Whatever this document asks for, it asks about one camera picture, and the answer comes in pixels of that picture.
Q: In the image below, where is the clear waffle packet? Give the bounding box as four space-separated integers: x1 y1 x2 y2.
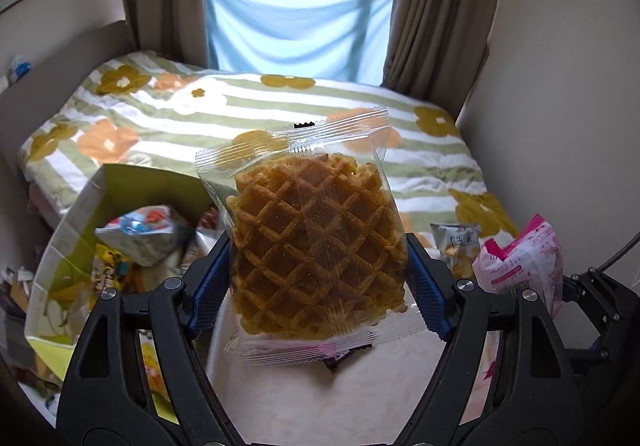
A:
195 108 425 367

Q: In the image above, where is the grey headboard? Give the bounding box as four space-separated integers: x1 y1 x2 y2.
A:
1 20 136 174

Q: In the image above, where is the pink white snack bag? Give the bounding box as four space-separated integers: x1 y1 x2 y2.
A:
472 214 563 318

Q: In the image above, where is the yellow cartoon snack bag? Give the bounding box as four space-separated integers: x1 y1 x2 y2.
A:
91 244 130 293

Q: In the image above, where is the grey corn chips bag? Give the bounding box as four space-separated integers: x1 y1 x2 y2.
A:
431 224 480 279

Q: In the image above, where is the blue red white snack bag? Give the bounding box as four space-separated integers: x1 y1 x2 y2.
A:
94 205 193 267

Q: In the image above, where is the right brown curtain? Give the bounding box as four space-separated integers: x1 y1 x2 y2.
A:
382 0 498 117

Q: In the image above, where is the green cardboard box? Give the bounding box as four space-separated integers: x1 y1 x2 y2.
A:
25 164 224 379

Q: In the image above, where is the floral striped duvet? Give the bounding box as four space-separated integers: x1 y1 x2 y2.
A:
13 51 518 245

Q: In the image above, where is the blue window cloth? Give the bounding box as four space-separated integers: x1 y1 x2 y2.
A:
206 0 394 86

